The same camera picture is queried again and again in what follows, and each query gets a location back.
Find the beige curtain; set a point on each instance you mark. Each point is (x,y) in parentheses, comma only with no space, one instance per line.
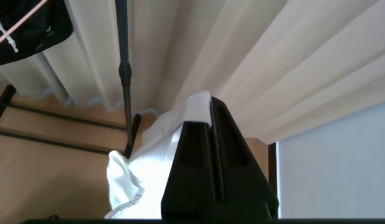
(30,77)
(273,62)

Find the white garment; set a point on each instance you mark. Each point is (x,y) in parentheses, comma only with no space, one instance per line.
(149,174)

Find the pink clothes hanger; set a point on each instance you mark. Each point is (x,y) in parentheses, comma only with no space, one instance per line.
(21,21)

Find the black clothes rack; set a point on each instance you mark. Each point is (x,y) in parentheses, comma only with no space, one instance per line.
(124,71)

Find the black shorts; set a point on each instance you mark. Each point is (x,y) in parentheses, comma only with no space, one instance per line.
(33,31)

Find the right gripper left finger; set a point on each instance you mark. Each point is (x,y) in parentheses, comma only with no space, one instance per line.
(186,186)

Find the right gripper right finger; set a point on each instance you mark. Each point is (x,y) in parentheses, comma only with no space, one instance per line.
(248,186)

